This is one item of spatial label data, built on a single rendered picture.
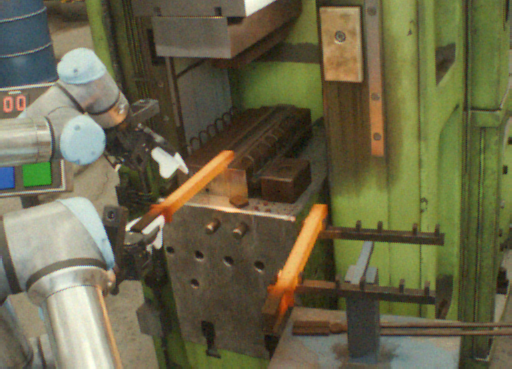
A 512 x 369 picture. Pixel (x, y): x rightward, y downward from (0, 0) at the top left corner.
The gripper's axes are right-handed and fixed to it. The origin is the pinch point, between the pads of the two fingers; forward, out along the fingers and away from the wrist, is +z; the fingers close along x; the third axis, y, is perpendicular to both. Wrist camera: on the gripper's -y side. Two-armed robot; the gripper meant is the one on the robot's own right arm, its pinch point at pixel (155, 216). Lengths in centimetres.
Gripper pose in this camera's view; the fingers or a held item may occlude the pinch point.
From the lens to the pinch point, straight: 157.7
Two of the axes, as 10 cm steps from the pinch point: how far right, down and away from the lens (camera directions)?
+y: 1.1, 9.0, 4.2
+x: 9.0, 1.0, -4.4
